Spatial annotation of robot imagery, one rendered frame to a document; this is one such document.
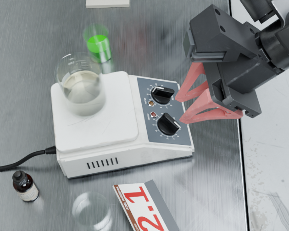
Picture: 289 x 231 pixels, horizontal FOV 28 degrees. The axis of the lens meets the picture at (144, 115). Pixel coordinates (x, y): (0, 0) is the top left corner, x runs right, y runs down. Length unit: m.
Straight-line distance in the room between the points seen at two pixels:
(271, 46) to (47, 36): 0.49
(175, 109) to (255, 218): 0.20
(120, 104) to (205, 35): 0.24
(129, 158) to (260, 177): 0.20
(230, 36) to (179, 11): 0.42
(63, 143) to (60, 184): 0.09
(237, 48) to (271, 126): 0.29
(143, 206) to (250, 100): 0.23
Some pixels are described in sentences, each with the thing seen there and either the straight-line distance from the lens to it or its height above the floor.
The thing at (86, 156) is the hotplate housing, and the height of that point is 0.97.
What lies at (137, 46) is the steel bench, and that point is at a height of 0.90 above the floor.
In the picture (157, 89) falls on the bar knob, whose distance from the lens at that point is 0.87.
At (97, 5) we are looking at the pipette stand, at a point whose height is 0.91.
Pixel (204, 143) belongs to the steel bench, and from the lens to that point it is 0.90.
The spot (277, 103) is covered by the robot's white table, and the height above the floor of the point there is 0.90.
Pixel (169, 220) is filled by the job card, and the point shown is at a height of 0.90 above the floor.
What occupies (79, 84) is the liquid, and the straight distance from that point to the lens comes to 0.82.
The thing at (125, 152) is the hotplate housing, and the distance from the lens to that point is 0.83.
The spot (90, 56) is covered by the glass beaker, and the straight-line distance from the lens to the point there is 0.80.
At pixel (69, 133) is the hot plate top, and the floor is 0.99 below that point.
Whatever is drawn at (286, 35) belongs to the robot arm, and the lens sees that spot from 0.63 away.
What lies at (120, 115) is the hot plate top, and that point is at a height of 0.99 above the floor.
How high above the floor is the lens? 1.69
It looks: 58 degrees down
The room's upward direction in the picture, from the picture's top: 9 degrees counter-clockwise
